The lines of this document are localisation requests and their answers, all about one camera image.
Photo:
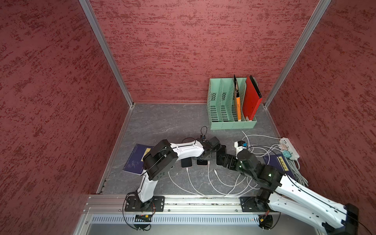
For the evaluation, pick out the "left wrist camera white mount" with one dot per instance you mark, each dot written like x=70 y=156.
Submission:
x=240 y=146

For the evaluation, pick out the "orange black book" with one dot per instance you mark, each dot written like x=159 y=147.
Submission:
x=237 y=103

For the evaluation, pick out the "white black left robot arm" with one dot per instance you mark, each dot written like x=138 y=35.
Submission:
x=160 y=159

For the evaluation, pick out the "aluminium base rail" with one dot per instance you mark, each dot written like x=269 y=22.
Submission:
x=183 y=215

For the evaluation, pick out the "black phone white case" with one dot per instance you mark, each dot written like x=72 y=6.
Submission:
x=220 y=155

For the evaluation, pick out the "white charging cable end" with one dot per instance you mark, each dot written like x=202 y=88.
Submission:
x=234 y=185

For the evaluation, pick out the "aluminium corner post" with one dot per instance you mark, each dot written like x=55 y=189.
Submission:
x=303 y=39
x=90 y=15

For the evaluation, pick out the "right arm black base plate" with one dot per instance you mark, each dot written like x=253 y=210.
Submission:
x=248 y=204

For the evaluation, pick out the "right aluminium corner post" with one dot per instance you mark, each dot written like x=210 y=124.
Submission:
x=303 y=39

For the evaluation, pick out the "dark blue notebook right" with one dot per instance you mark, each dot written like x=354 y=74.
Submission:
x=279 y=162

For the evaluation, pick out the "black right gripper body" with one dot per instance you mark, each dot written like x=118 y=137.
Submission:
x=234 y=164

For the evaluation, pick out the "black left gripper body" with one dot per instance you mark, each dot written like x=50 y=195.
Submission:
x=208 y=157

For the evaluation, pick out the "left aluminium corner post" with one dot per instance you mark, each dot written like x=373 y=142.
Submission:
x=90 y=15

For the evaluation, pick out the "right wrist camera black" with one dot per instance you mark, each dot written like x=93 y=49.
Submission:
x=214 y=142

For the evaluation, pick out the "white power strip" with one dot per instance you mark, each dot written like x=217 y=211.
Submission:
x=290 y=148

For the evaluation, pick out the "green plastic file organizer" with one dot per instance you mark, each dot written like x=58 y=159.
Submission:
x=221 y=106

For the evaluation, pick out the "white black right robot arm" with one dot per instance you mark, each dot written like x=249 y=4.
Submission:
x=279 y=193

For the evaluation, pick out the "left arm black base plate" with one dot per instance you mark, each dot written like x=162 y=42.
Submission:
x=134 y=204

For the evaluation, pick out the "dark blue notebook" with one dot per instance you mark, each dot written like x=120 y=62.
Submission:
x=279 y=162
x=135 y=161

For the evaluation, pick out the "dark blue notebook left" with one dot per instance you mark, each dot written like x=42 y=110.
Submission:
x=135 y=161

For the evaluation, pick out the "red folder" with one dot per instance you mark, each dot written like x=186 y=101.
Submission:
x=252 y=99

